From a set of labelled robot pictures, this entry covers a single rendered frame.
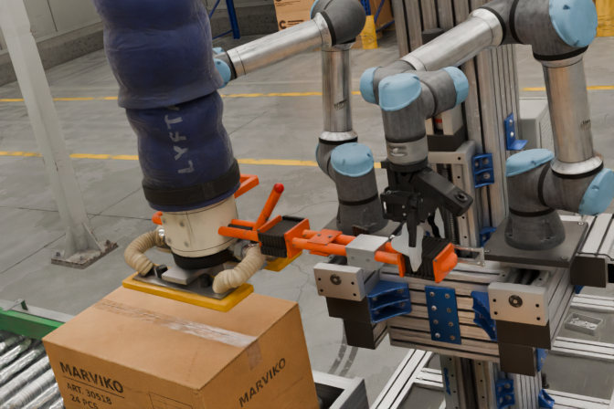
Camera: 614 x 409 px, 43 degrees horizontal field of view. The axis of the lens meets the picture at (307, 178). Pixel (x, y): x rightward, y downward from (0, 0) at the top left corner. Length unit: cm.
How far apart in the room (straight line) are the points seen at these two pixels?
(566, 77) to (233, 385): 105
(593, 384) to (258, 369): 135
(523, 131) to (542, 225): 46
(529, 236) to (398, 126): 72
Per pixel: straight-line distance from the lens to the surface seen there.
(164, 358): 201
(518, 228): 201
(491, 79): 210
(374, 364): 347
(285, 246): 165
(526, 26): 174
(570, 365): 303
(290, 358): 212
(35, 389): 290
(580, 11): 172
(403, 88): 136
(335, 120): 224
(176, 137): 168
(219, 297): 173
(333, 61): 220
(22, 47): 486
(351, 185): 215
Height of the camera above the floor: 198
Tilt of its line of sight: 21 degrees down
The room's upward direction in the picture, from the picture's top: 11 degrees counter-clockwise
